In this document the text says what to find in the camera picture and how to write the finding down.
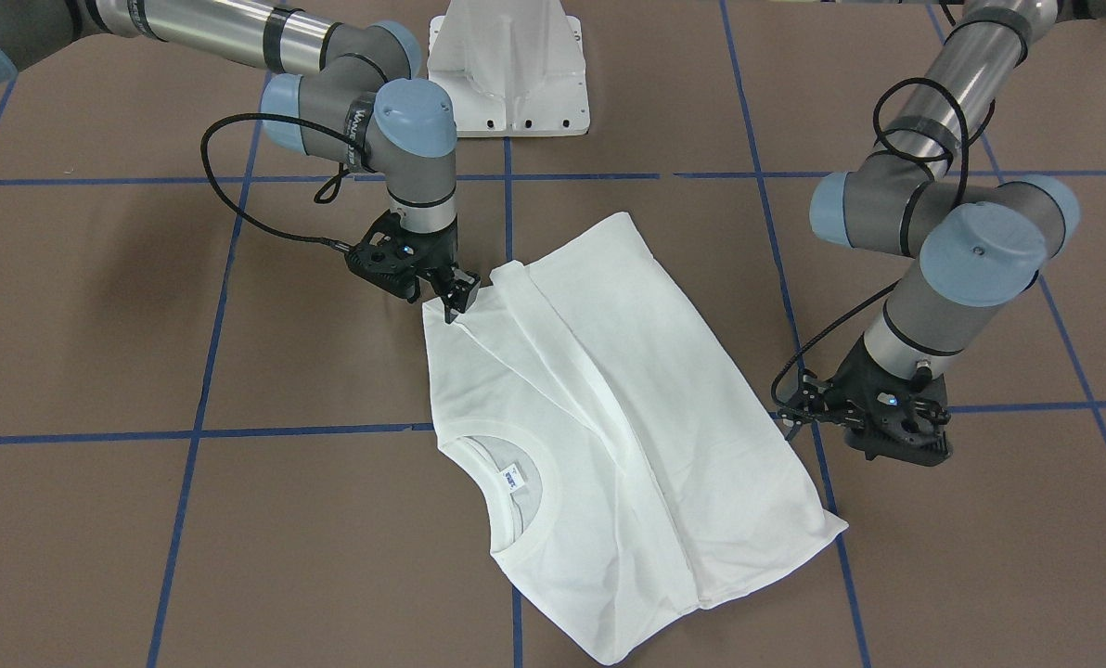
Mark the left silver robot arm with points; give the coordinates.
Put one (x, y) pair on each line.
(972, 249)

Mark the white long-sleeve printed shirt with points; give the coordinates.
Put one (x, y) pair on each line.
(631, 475)

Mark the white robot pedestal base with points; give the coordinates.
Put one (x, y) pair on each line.
(511, 68)

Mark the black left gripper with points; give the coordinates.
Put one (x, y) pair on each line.
(851, 374)

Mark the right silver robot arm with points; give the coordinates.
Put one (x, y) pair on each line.
(350, 95)

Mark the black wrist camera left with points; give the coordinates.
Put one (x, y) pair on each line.
(903, 426)

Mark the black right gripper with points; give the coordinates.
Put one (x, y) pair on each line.
(441, 253)

